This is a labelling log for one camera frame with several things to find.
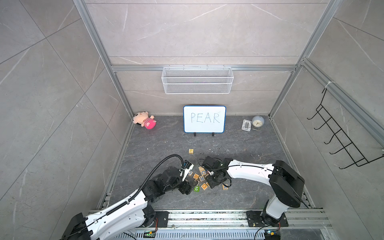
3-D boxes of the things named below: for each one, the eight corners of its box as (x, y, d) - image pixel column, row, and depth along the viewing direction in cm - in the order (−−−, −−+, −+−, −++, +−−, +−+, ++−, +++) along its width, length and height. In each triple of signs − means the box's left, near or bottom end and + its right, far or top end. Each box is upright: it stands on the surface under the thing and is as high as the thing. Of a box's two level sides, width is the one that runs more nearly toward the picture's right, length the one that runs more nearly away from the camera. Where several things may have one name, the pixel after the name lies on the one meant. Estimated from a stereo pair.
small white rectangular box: (240, 129, 114) (241, 127, 112) (242, 120, 120) (243, 118, 119) (250, 131, 113) (251, 130, 111) (251, 122, 119) (252, 121, 117)
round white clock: (252, 128, 113) (255, 121, 107) (250, 122, 117) (253, 115, 111) (261, 128, 113) (265, 121, 107) (259, 122, 117) (262, 115, 111)
